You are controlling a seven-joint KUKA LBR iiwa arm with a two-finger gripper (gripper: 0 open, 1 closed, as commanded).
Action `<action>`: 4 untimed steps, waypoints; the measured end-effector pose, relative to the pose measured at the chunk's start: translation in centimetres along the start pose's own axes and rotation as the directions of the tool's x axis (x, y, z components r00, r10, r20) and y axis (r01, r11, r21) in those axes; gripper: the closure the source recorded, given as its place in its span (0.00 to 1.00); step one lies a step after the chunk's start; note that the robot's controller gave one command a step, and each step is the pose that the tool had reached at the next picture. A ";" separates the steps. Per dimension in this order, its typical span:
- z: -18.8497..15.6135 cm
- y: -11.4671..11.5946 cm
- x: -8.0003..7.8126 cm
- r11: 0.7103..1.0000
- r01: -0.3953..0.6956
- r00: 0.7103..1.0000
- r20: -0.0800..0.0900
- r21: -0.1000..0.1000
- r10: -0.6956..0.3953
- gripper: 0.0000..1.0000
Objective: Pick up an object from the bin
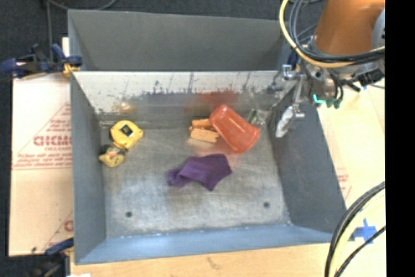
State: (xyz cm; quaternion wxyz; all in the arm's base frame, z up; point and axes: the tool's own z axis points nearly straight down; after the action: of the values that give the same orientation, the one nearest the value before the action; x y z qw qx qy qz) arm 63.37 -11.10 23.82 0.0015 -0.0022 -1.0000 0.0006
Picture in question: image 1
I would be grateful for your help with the yellow tape measure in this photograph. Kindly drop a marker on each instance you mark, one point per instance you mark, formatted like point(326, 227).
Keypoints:
point(126, 133)

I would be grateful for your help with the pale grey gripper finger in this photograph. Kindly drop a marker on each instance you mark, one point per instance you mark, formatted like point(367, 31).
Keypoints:
point(298, 114)
point(283, 125)

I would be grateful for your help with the tan toy bread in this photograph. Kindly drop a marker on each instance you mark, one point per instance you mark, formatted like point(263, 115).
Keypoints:
point(203, 135)

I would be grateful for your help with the orange toy carrot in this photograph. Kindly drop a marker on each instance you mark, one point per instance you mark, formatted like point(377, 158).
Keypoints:
point(201, 123)

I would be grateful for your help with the grey metal bin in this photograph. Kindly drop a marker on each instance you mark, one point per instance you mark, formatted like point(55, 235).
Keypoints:
point(194, 204)

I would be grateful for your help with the small yellow toy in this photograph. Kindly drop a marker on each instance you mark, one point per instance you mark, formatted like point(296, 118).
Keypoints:
point(111, 156)

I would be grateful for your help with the brown cardboard board, red print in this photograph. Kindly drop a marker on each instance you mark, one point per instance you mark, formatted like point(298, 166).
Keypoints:
point(39, 191)

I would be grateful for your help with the black cylinder on white bracket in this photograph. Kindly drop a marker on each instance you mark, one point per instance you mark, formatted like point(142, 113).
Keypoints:
point(368, 77)

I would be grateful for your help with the clear plastic bottle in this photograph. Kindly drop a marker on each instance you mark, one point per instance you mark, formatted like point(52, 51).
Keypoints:
point(256, 116)

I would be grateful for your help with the purple cloth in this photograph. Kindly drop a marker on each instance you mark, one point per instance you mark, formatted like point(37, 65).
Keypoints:
point(204, 173)

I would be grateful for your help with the orange plastic cup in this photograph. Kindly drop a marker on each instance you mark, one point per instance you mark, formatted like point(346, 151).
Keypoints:
point(235, 129)

